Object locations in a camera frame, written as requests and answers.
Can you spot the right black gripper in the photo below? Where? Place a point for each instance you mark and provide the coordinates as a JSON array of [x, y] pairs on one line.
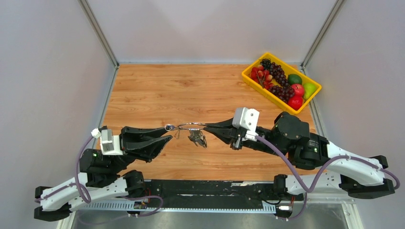
[[222, 130]]

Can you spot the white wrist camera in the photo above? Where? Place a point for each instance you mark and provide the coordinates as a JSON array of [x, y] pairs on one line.
[[109, 143], [246, 119]]

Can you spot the yellow plastic bin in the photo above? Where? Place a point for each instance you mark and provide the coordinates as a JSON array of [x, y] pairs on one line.
[[288, 69]]

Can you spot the dark grape bunch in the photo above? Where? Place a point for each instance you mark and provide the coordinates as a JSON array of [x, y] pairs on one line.
[[281, 89]]

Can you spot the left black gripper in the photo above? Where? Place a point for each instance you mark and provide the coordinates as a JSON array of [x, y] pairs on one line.
[[136, 141]]

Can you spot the green pear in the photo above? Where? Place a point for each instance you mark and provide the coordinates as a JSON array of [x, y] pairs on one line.
[[310, 89]]

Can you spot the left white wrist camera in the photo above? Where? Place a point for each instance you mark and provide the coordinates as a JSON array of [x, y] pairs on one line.
[[109, 143]]

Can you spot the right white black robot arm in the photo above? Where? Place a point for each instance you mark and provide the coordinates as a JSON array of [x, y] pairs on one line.
[[316, 164]]

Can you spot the red round fruit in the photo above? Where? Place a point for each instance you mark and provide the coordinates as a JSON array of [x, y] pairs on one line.
[[295, 102]]

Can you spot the metal keyring with keys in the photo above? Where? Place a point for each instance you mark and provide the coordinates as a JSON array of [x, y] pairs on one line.
[[195, 130]]

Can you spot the green lime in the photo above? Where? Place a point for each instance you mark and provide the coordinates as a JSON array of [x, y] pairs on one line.
[[294, 79]]

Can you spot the red apple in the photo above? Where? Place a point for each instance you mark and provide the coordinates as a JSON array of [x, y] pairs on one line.
[[298, 89]]

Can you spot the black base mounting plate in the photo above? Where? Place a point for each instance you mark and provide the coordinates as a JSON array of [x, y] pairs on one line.
[[196, 192]]

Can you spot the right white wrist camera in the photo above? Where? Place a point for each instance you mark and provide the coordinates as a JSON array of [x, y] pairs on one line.
[[246, 119]]

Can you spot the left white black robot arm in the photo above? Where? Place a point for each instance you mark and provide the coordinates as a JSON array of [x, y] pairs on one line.
[[97, 172]]

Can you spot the red strawberries cluster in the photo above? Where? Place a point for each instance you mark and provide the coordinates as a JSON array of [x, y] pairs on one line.
[[261, 76]]

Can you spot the aluminium rail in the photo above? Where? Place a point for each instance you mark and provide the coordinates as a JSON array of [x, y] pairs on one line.
[[189, 207]]

